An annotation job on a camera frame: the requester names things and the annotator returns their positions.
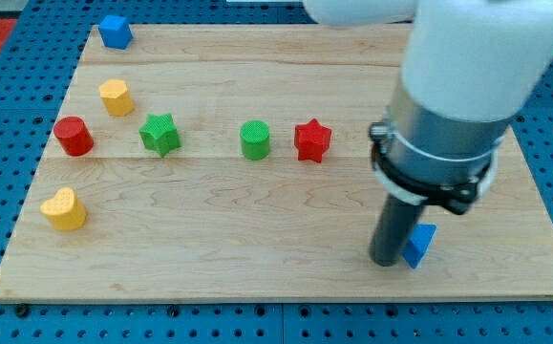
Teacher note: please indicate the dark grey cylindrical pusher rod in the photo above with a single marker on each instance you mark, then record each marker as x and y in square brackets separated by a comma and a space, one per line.
[394, 228]

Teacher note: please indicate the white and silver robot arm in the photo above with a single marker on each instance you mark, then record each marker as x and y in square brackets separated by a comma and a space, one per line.
[469, 67]

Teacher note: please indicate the blue triangle block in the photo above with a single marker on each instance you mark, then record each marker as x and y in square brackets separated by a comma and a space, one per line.
[418, 244]

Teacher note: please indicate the yellow heart block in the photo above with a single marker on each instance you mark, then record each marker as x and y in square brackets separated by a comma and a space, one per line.
[64, 211]

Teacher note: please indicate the red star block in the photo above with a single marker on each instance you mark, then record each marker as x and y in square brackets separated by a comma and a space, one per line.
[312, 140]

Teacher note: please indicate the green cylinder block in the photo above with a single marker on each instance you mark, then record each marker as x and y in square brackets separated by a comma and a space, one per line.
[255, 140]

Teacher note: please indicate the light wooden board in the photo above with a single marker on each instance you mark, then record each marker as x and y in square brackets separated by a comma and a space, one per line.
[206, 225]

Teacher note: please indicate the green star block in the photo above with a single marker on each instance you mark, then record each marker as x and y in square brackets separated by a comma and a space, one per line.
[159, 133]

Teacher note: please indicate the yellow hexagon block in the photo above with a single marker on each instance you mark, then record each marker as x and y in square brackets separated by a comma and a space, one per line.
[116, 97]

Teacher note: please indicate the red cylinder block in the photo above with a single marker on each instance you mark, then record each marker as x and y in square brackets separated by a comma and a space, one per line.
[73, 136]

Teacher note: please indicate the blue cube block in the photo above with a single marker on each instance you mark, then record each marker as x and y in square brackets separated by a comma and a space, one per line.
[115, 32]

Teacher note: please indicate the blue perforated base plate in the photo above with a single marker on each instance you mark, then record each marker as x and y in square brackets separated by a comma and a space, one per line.
[37, 64]

